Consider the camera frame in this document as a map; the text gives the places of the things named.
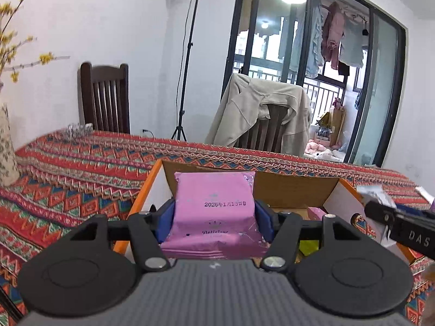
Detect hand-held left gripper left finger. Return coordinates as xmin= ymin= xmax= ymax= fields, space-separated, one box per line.
xmin=70 ymin=199 xmax=177 ymax=273

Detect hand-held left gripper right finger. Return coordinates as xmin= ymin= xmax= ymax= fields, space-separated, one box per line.
xmin=254 ymin=199 xmax=361 ymax=274

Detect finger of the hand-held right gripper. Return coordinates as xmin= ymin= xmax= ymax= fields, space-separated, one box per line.
xmin=364 ymin=201 xmax=397 ymax=226

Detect orange cardboard box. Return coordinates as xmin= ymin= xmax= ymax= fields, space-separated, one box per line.
xmin=114 ymin=159 xmax=424 ymax=265

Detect pink snack packet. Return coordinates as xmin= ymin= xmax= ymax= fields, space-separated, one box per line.
xmin=307 ymin=206 xmax=328 ymax=223
xmin=160 ymin=171 xmax=269 ymax=260

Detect yellow green snack packet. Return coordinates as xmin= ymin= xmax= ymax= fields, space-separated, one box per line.
xmin=298 ymin=240 xmax=322 ymax=256

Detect dark wooden chair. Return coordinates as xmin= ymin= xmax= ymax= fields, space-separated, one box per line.
xmin=80 ymin=62 xmax=131 ymax=134
xmin=234 ymin=104 xmax=289 ymax=153

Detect pink cloth pile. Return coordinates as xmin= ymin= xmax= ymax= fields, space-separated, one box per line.
xmin=304 ymin=141 xmax=328 ymax=155

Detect red patterned tablecloth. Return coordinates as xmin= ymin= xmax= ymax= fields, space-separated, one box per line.
xmin=0 ymin=129 xmax=435 ymax=326

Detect beige jacket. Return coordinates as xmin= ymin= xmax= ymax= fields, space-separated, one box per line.
xmin=205 ymin=73 xmax=312 ymax=157

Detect clear crinkled plastic wrapper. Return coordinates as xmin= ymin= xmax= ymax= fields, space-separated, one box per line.
xmin=66 ymin=123 xmax=93 ymax=139

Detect black balcony railing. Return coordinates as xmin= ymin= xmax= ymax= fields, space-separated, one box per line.
xmin=250 ymin=70 xmax=345 ymax=116

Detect black sliding glass door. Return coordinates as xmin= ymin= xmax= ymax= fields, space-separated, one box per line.
xmin=222 ymin=0 xmax=408 ymax=168

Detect white hanging garment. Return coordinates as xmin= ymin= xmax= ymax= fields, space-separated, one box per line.
xmin=340 ymin=14 xmax=366 ymax=68

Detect floral ceramic vase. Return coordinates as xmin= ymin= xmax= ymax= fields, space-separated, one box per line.
xmin=0 ymin=104 xmax=20 ymax=187

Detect light blue hanging garment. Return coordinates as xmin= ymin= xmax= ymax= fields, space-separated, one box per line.
xmin=279 ymin=0 xmax=325 ymax=79

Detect studio light on stand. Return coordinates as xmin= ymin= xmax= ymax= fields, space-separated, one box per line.
xmin=171 ymin=0 xmax=209 ymax=141

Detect pink hanging garment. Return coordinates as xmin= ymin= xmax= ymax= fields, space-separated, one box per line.
xmin=321 ymin=2 xmax=347 ymax=70

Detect yellow flower branches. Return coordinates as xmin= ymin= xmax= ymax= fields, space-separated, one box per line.
xmin=0 ymin=0 xmax=71 ymax=84

